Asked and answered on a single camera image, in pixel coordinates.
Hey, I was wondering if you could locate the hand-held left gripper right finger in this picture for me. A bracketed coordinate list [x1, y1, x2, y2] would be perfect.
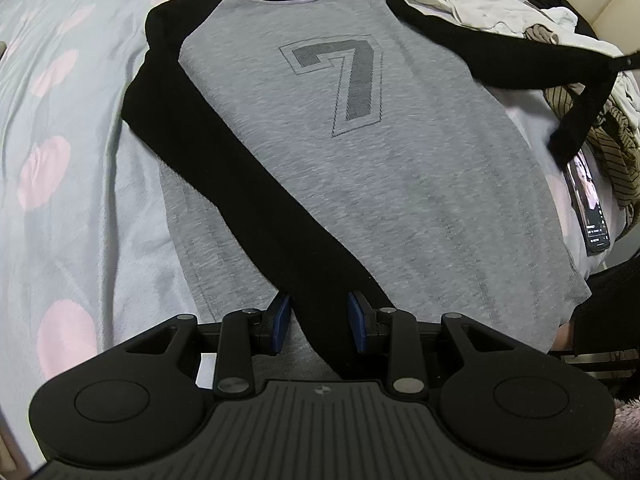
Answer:
[347, 290, 513, 396]

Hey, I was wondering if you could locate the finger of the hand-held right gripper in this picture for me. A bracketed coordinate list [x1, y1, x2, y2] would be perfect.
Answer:
[607, 51, 640, 72]

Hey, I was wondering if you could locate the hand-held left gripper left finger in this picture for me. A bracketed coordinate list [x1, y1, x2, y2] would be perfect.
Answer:
[125, 294, 293, 401]

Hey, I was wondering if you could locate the grey shirt with black sleeves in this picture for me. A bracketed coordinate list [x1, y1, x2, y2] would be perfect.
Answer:
[122, 0, 627, 382]

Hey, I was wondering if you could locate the brown striped garment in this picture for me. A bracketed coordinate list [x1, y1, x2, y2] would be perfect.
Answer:
[522, 22, 640, 212]

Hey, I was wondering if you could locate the white thin garment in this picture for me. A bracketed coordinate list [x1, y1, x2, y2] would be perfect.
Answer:
[450, 0, 583, 32]

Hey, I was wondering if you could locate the black smartphone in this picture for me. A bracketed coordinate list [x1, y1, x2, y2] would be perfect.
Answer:
[565, 152, 612, 256]

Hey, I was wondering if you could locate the pink dotted grey bed sheet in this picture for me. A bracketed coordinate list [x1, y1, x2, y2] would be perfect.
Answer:
[0, 0, 640, 466]

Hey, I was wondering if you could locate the dark cloth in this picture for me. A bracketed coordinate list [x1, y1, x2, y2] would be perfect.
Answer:
[567, 259, 640, 386]

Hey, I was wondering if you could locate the pink fluffy cloth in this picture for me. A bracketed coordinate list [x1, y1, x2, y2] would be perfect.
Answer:
[595, 394, 640, 480]

